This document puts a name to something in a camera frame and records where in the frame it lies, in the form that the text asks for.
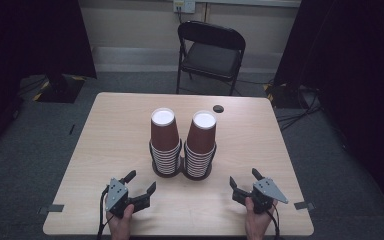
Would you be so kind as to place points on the person's right hand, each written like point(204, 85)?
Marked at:
point(256, 223)

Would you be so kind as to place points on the single brown paper cup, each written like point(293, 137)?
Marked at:
point(201, 135)

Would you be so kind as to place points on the grey tape strip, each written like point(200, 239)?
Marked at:
point(51, 208)
point(304, 205)

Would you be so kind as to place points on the white wall outlet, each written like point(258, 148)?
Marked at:
point(184, 5)

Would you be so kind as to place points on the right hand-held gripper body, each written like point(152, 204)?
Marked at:
point(266, 191)

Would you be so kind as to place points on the black folding chair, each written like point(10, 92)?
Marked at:
point(211, 58)

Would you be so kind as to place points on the person's left hand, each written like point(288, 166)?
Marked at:
point(120, 226)

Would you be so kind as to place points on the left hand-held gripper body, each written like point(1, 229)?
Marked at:
point(116, 195)

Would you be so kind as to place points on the dark curtain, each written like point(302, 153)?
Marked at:
point(356, 66)
point(30, 40)

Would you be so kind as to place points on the black stand base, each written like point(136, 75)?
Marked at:
point(281, 96)
point(60, 90)

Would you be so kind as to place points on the black round table grommet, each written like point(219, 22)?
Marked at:
point(218, 109)

